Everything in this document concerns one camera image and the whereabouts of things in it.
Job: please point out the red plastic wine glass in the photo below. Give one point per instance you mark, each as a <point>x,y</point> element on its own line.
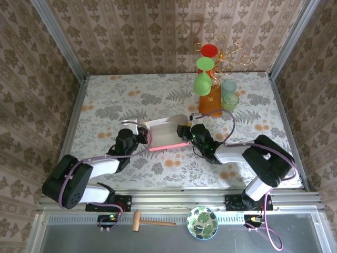
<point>209,50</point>

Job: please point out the aluminium frame post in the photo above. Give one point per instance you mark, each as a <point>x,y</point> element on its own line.
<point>58,37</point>
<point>289,37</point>

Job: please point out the small black controller board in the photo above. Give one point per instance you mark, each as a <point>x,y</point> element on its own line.
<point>108,218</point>
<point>252,220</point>

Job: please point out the aluminium table side rail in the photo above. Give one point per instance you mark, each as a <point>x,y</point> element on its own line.
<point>283,113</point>
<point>77,105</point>

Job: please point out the wooden mallet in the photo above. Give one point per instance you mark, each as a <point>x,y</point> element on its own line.
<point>137,221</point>

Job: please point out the aluminium base beam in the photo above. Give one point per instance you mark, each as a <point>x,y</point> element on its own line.
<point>171,199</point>

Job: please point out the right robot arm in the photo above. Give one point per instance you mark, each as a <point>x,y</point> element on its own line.
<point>231,155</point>

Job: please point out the leaf pattern bowl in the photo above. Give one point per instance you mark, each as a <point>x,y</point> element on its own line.
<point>202,222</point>

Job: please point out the green plastic tumbler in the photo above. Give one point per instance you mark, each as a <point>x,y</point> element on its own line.
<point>231,102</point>

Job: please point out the floral table cover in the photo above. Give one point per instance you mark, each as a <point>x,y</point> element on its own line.
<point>184,171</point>

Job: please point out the pink paper box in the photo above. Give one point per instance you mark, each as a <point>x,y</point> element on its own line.
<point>163,134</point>

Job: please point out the green plastic wine glass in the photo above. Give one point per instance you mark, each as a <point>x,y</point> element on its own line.
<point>201,84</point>

